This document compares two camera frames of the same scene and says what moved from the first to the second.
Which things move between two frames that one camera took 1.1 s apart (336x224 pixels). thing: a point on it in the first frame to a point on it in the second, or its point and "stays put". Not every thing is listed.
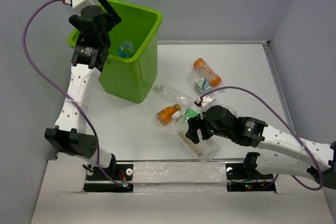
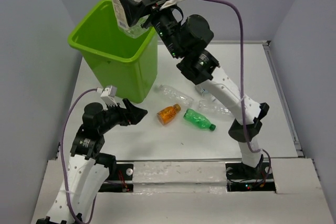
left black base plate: [101, 179] stays put
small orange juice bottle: [165, 116] stays put
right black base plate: [238, 180] stays put
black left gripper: [111, 17] to [131, 115]
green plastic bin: [131, 70] stays put
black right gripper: [194, 124] to [135, 10]
